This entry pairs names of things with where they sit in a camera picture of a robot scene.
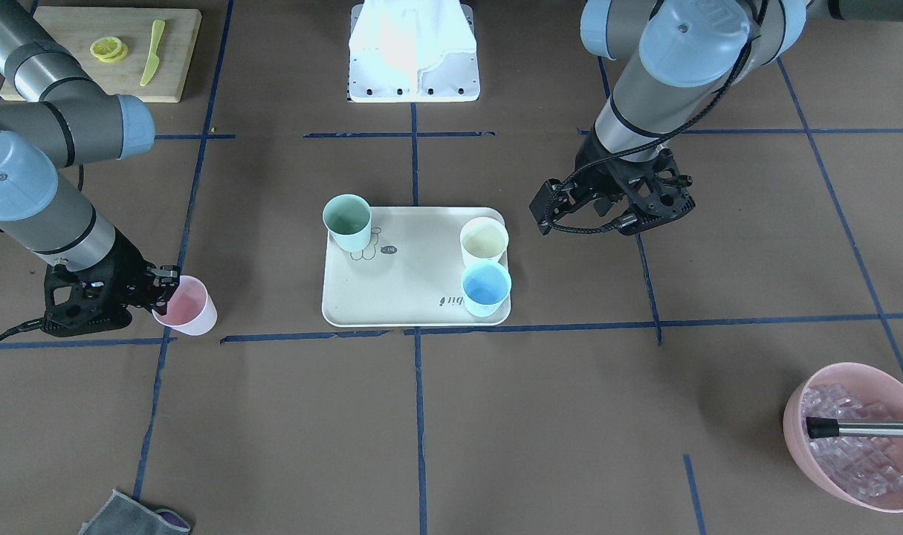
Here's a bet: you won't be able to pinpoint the mint green cup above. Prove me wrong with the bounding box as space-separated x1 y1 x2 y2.
322 194 371 253

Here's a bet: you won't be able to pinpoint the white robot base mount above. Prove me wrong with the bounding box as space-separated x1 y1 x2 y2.
347 1 481 103

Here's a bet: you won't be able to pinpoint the pink bowl with ice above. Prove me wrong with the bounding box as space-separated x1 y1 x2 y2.
782 363 903 513

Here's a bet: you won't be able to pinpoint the wooden cutting board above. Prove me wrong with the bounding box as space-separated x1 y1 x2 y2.
33 6 202 103

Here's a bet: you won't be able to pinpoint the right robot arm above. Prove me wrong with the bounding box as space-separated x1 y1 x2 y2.
0 1 181 341

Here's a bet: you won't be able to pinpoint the cream cup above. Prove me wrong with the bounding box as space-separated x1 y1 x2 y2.
460 216 509 267

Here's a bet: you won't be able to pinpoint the yellow green plastic knife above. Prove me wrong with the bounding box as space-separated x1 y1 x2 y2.
140 19 166 87

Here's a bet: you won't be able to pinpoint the lemon slices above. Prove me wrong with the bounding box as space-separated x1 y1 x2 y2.
88 35 129 64

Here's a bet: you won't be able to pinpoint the light blue cup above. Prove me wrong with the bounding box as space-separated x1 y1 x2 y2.
461 260 513 318

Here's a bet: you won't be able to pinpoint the cream rabbit tray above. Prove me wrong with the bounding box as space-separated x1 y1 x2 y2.
321 207 511 328

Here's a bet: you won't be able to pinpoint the pink cup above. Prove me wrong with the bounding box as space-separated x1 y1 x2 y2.
152 275 218 336

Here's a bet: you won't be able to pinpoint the grey folded cloth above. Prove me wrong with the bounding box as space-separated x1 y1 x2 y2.
78 490 192 534

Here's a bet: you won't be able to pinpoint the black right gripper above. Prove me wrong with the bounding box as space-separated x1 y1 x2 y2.
44 238 181 337

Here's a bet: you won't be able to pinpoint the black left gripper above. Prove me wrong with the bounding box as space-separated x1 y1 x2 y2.
530 148 696 235

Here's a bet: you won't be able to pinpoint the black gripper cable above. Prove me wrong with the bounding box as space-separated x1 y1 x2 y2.
0 165 85 354
544 15 757 236

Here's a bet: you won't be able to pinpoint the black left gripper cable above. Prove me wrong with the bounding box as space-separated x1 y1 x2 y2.
544 15 757 236

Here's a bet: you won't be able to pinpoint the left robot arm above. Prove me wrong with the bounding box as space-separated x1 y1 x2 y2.
529 1 809 235

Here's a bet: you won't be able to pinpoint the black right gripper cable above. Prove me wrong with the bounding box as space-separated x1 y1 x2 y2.
0 165 85 354

